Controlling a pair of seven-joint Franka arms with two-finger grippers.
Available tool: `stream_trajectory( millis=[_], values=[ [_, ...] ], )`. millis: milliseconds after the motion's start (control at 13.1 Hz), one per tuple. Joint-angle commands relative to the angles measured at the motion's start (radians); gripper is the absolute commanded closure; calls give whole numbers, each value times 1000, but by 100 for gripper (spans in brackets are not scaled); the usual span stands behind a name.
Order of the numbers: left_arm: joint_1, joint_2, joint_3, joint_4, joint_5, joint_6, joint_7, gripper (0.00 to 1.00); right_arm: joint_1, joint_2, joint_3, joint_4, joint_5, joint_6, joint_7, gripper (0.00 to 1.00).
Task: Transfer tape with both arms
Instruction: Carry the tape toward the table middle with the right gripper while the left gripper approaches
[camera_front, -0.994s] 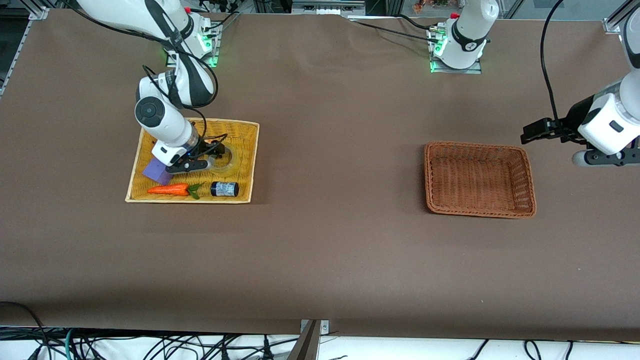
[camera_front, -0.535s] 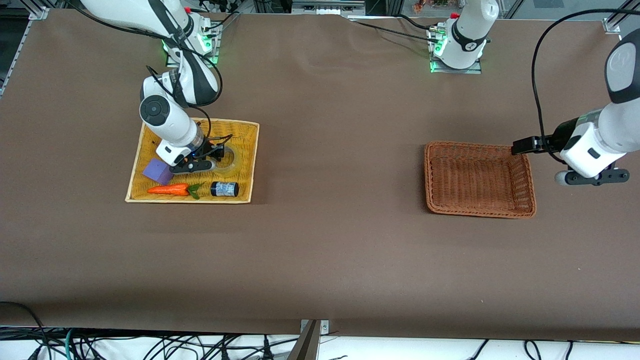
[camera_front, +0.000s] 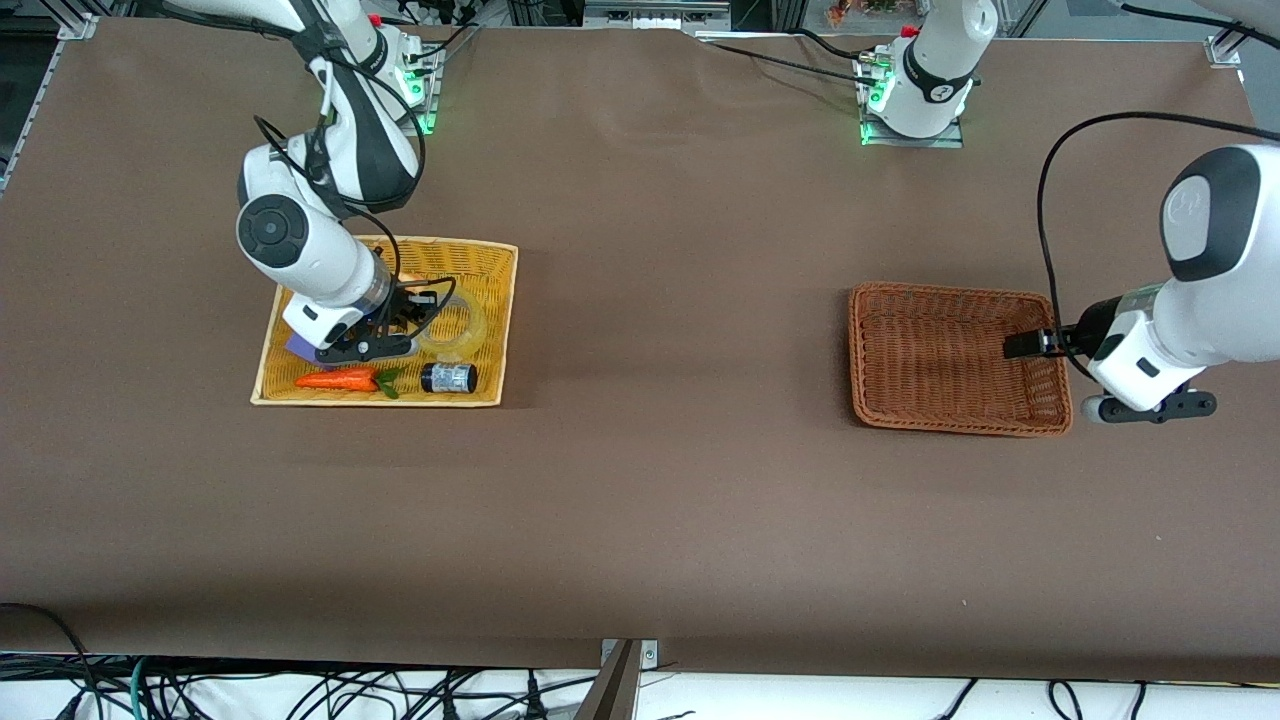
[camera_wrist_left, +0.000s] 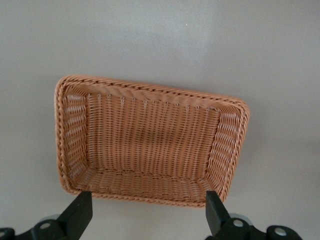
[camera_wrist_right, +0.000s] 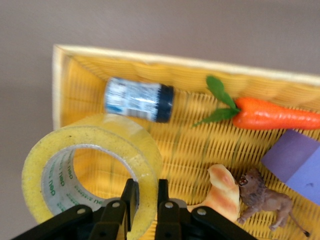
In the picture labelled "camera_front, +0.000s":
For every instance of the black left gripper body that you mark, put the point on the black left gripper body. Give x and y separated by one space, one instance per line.
1086 326

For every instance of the clear packing tape roll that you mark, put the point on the clear packing tape roll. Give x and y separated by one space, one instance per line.
478 325

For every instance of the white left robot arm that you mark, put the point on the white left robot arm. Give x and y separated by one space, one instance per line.
1220 300

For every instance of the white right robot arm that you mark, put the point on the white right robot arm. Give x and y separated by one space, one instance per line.
300 240

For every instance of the small jar black lid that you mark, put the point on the small jar black lid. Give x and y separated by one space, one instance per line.
450 378

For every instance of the yellow woven basket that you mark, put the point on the yellow woven basket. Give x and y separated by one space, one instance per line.
490 300

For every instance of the orange toy carrot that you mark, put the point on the orange toy carrot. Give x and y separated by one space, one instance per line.
335 380

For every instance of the brown wicker basket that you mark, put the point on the brown wicker basket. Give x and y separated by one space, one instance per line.
930 360

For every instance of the purple foam block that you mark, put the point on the purple foam block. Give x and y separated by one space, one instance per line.
298 348

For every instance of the dark metal beam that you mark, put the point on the dark metal beam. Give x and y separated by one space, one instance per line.
610 690

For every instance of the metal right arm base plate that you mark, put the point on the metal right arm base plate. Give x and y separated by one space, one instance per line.
430 90

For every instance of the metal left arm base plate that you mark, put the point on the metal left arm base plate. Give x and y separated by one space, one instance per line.
948 135

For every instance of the silver corner bracket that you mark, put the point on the silver corner bracket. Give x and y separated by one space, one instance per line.
1225 50

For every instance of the silver table edge bracket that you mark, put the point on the silver table edge bracket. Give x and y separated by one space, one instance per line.
650 655

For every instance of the aluminium frame profile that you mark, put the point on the aluminium frame profile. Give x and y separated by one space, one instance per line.
80 20

